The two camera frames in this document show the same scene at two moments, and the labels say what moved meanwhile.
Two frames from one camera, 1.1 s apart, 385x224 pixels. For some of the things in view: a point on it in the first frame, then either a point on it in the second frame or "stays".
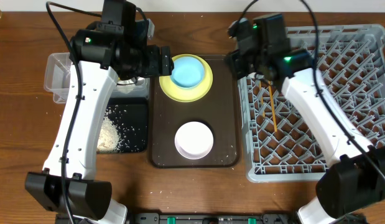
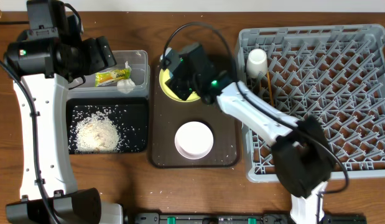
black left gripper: x=164 y=61 to x=102 y=50
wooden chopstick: x=275 y=129 stays
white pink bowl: x=194 y=140 stays
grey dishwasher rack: x=280 y=145 stays
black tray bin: x=130 y=116 stays
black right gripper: x=234 y=58 to x=176 y=86
